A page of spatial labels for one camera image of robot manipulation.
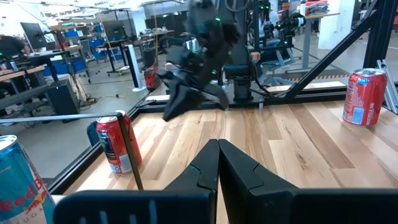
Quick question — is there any white tower fan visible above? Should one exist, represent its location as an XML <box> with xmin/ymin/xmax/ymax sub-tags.
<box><xmin>124</xmin><ymin>44</ymin><xmax>147</xmax><ymax>93</ymax></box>

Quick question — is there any blue clamp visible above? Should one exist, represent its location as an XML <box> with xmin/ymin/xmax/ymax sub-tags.
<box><xmin>86</xmin><ymin>120</ymin><xmax>101</xmax><ymax>147</ymax></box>

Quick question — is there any white table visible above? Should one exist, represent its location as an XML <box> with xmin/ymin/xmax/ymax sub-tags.
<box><xmin>303</xmin><ymin>12</ymin><xmax>341</xmax><ymax>69</ymax></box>

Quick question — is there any black computer tower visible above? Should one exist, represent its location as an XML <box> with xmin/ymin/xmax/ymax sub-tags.
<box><xmin>46</xmin><ymin>79</ymin><xmax>81</xmax><ymax>116</ymax></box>

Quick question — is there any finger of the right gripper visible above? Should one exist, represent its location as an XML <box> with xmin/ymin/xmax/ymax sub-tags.
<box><xmin>158</xmin><ymin>71</ymin><xmax>203</xmax><ymax>122</ymax></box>
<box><xmin>198</xmin><ymin>83</ymin><xmax>230</xmax><ymax>110</ymax></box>

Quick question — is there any silver metal canister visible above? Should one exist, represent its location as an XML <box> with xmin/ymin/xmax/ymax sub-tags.
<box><xmin>185</xmin><ymin>37</ymin><xmax>201</xmax><ymax>54</ymax></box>

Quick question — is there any black aluminium rig frame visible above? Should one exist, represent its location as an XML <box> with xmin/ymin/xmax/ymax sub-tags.
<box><xmin>46</xmin><ymin>0</ymin><xmax>398</xmax><ymax>195</ymax></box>

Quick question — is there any blue silver Red Bull can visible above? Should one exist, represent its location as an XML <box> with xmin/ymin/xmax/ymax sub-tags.
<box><xmin>0</xmin><ymin>134</ymin><xmax>57</xmax><ymax>224</ymax></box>

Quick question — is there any red Fanta can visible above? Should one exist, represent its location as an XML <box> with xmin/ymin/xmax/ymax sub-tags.
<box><xmin>341</xmin><ymin>68</ymin><xmax>389</xmax><ymax>126</ymax></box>

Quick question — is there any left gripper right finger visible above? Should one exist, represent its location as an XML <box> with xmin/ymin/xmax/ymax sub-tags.
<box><xmin>218</xmin><ymin>138</ymin><xmax>398</xmax><ymax>224</ymax></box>

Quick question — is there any red box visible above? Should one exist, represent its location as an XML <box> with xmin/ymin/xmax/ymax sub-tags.
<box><xmin>144</xmin><ymin>66</ymin><xmax>162</xmax><ymax>91</ymax></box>

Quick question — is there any person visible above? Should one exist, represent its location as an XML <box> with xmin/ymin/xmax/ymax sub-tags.
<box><xmin>0</xmin><ymin>34</ymin><xmax>32</xmax><ymax>68</ymax></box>

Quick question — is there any red Coca-Cola can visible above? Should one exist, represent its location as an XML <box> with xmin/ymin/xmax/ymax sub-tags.
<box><xmin>95</xmin><ymin>110</ymin><xmax>143</xmax><ymax>175</ymax></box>

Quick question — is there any black monitor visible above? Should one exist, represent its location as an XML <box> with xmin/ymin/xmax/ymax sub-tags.
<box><xmin>101</xmin><ymin>20</ymin><xmax>128</xmax><ymax>40</ymax></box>
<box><xmin>20</xmin><ymin>22</ymin><xmax>47</xmax><ymax>50</ymax></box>

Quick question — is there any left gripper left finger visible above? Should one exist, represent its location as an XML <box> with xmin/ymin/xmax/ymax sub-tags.
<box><xmin>52</xmin><ymin>138</ymin><xmax>220</xmax><ymax>224</ymax></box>

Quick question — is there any wooden workbench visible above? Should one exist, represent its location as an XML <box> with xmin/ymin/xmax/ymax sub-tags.
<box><xmin>0</xmin><ymin>64</ymin><xmax>47</xmax><ymax>110</ymax></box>

